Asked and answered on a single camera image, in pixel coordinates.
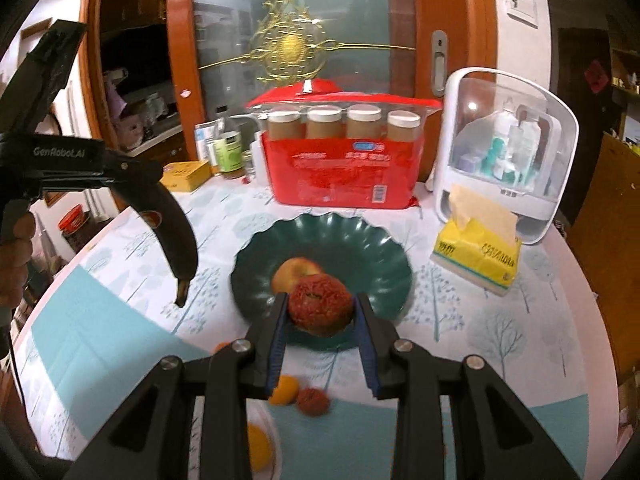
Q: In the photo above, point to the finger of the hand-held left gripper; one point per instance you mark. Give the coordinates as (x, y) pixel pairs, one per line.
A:
(130, 172)

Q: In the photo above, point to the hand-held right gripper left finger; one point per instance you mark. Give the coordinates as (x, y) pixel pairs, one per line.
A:
(277, 355)

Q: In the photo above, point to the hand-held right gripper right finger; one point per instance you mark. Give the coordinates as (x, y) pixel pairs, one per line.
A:
(367, 355)

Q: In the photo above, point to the orange tangerine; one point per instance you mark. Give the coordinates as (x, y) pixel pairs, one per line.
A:
(286, 391)
(260, 445)
(222, 346)

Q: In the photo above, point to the white floral plate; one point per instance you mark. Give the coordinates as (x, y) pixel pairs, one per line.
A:
(266, 411)

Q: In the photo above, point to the red lychee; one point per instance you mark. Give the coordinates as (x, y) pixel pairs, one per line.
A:
(314, 402)
(320, 302)

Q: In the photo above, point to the dark overripe banana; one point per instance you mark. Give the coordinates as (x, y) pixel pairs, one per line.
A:
(175, 230)

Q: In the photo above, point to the yellow red apple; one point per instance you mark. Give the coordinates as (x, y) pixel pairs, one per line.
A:
(292, 272)

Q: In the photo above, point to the dark green scalloped plate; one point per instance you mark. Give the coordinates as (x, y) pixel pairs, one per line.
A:
(350, 245)

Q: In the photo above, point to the person's left hand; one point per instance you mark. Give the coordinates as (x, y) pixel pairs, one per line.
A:
(15, 265)

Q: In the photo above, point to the yellow flat box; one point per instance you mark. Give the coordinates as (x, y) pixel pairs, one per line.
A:
(185, 175)

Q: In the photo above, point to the red bucket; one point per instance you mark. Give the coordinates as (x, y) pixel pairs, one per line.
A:
(74, 220)

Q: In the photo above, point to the white blue small box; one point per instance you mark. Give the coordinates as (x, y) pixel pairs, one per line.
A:
(204, 142)

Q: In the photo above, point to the green label bottle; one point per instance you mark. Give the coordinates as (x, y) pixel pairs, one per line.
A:
(227, 157)

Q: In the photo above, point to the yellow tissue pack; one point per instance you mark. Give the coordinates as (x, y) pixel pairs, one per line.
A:
(480, 260)

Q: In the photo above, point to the tree print tablecloth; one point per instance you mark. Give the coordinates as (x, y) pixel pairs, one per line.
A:
(125, 320)

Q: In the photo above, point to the brown jar with white lid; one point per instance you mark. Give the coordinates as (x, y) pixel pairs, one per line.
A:
(403, 127)
(364, 123)
(285, 125)
(324, 124)

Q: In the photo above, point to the red jar pack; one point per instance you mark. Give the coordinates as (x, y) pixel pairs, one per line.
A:
(325, 175)

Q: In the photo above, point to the white storage box clear lid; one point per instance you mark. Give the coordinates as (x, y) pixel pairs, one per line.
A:
(450, 160)

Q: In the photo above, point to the purple cosmetic jar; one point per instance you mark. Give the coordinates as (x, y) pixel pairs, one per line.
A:
(467, 163)

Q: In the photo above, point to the teal cosmetic bottle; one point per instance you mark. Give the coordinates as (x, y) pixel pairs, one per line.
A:
(496, 157)

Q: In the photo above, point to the clear cosmetic bottle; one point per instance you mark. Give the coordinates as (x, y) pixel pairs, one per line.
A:
(524, 145)

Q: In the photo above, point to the orange wooden glass door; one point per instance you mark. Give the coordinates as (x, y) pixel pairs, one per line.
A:
(350, 20)

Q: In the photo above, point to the wooden shelf with items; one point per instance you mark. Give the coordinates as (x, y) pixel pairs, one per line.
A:
(625, 85)

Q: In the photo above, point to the red wall decoration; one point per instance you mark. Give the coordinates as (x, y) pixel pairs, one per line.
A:
(596, 75)

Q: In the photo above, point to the white wall switch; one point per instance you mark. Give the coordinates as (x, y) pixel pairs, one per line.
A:
(521, 7)

